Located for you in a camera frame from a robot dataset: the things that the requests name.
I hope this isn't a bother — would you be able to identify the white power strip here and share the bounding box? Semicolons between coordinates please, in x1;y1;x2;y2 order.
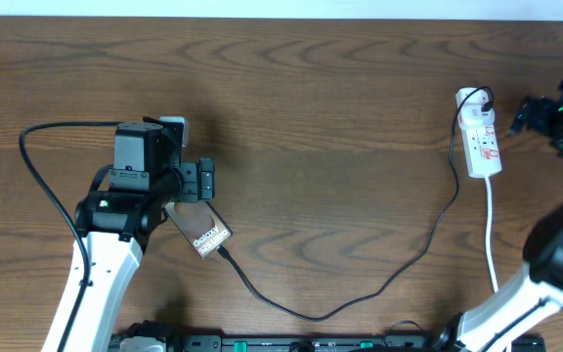
455;87;502;179

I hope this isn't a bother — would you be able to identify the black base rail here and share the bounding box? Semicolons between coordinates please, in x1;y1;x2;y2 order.
108;320;547;352

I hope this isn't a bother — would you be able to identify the black USB charging cable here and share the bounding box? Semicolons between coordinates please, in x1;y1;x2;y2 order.
216;86;496;323

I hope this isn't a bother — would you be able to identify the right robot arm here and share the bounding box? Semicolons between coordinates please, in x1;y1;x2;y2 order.
431;79;563;351

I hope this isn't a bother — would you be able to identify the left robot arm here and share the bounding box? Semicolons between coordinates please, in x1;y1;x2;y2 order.
43;116;214;351

